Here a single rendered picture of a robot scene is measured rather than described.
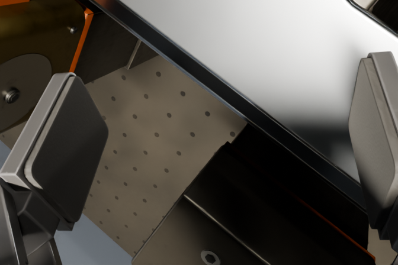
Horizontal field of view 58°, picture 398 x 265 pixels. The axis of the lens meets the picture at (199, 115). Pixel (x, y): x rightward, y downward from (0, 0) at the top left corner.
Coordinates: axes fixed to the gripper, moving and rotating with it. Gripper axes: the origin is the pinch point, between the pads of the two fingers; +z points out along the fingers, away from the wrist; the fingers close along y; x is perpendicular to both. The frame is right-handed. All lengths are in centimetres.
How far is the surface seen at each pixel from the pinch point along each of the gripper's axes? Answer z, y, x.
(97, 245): 55, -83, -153
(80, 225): 63, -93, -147
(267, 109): 5.1, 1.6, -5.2
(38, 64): 11.5, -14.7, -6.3
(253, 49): 6.5, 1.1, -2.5
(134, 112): 33, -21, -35
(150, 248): 0.6, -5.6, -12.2
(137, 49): 24.3, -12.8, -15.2
